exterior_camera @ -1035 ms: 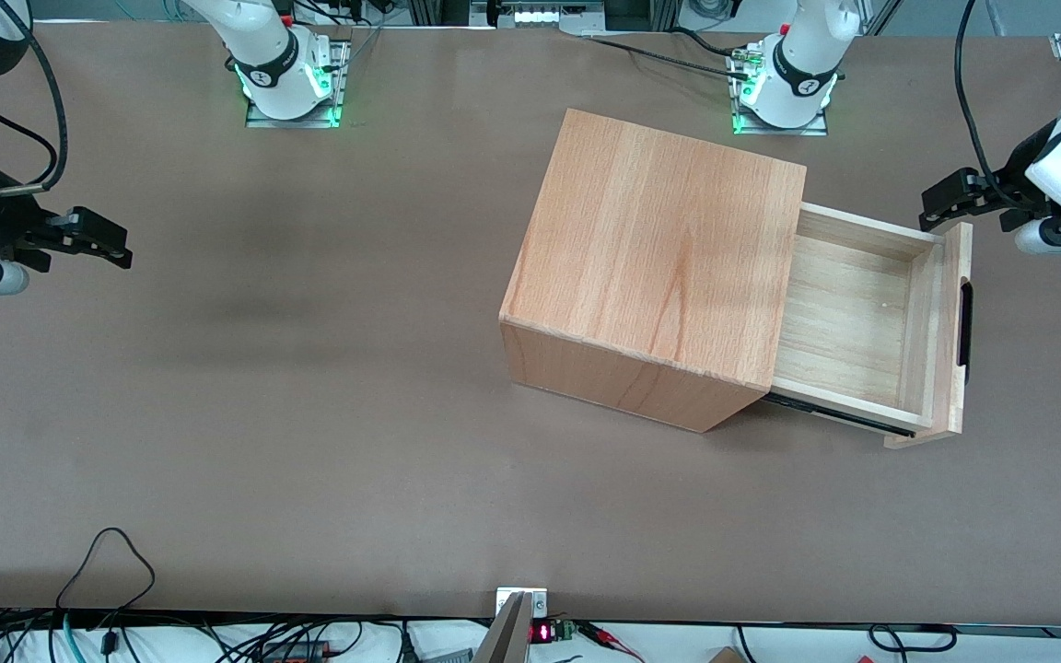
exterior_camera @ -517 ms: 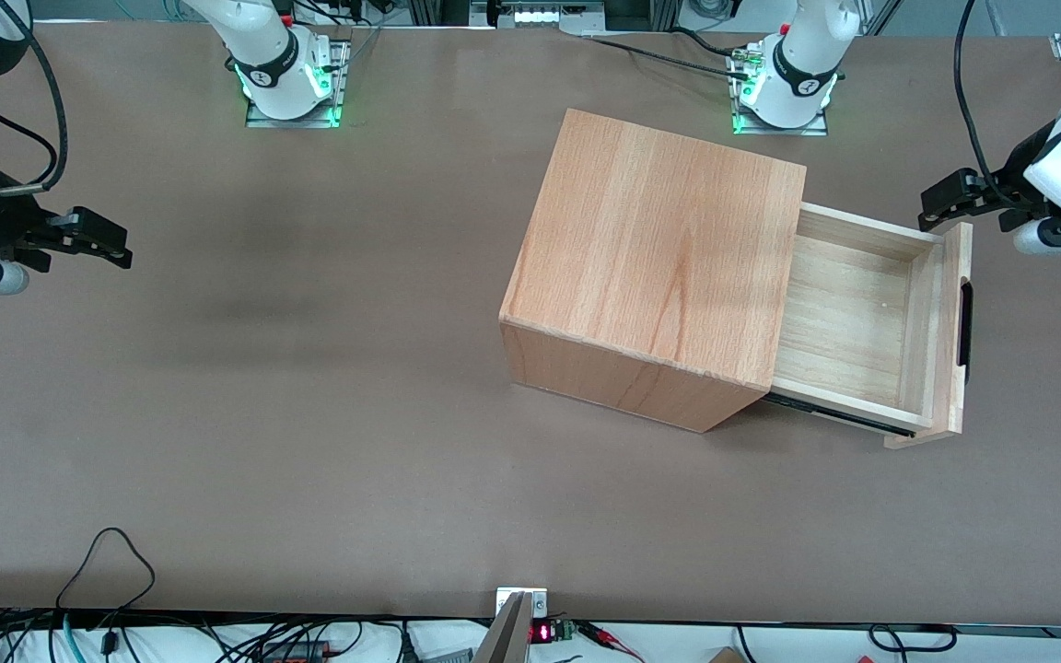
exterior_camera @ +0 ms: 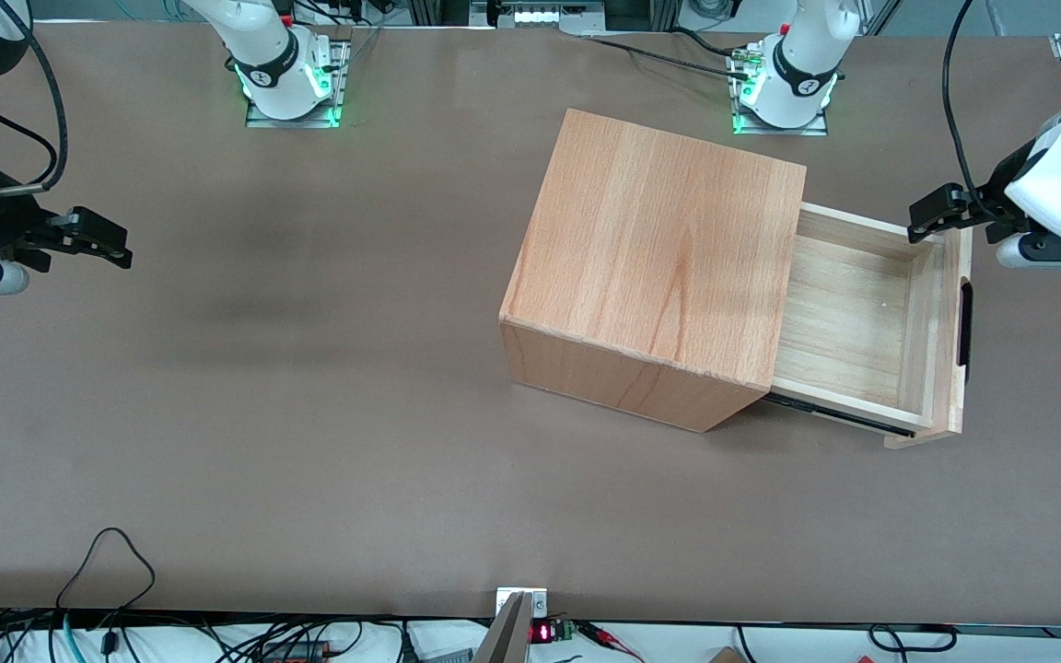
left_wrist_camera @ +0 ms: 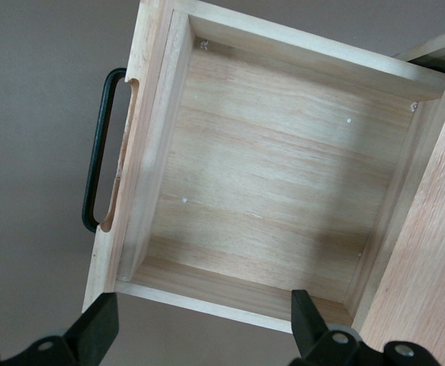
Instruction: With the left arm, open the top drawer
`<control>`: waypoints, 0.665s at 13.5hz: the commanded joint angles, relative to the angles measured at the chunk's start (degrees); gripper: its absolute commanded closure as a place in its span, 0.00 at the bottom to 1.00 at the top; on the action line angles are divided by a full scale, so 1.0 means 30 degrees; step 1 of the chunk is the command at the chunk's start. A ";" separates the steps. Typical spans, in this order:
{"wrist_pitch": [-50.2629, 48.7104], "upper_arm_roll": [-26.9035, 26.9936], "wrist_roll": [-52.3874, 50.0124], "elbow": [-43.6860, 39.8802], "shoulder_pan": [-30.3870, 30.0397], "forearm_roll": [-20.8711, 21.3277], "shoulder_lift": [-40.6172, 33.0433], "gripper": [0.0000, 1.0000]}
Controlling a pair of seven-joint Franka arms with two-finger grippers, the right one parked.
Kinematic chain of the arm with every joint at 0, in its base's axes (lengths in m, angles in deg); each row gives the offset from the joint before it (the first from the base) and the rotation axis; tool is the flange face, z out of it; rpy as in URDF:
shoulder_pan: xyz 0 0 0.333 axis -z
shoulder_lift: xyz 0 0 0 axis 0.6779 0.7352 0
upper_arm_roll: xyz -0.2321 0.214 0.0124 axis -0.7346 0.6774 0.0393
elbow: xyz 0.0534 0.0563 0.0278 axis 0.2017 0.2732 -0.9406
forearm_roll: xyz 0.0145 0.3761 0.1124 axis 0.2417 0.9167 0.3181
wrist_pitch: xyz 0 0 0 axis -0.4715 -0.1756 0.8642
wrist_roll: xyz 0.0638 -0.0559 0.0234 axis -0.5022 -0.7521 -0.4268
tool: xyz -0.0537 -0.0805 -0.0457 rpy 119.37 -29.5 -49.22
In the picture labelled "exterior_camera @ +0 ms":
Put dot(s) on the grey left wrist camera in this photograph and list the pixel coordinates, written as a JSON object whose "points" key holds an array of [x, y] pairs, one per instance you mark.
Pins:
{"points": [[1046, 250]]}

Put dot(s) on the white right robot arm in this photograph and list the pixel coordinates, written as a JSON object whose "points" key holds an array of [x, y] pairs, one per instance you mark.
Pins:
{"points": [[268, 87]]}

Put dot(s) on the light wooden drawer cabinet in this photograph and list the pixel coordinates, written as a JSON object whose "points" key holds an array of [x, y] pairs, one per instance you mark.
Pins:
{"points": [[650, 249]]}

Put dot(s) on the red LED display module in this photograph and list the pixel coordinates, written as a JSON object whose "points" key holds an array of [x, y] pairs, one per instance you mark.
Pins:
{"points": [[544, 633]]}

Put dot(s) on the silver camera mount bracket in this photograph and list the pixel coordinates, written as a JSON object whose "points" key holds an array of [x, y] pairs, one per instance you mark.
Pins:
{"points": [[505, 599]]}

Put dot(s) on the lit white power strip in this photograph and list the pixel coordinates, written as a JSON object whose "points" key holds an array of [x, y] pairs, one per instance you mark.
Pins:
{"points": [[544, 14]]}

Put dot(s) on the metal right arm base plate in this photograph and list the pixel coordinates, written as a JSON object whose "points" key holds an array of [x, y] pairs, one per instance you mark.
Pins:
{"points": [[339, 87]]}

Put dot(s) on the black and orange device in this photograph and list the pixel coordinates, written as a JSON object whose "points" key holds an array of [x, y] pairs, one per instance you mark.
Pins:
{"points": [[296, 652]]}

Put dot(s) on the tan cardboard strip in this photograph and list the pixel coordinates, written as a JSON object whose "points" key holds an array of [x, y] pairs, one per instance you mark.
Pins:
{"points": [[505, 640]]}

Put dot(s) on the light wooden drawer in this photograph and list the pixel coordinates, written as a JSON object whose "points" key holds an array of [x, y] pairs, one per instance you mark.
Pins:
{"points": [[844, 313]]}

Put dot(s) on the brown cardboard box corner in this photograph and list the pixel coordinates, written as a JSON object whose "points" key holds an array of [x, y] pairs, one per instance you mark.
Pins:
{"points": [[724, 657]]}

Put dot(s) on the black drawer slide rail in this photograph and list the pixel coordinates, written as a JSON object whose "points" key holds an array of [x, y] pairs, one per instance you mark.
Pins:
{"points": [[839, 416]]}

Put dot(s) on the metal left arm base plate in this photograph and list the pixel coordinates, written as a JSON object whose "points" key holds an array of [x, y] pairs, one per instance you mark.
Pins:
{"points": [[775, 130]]}

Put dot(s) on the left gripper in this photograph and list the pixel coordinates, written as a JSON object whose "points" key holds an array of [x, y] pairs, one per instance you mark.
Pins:
{"points": [[1007, 180]]}

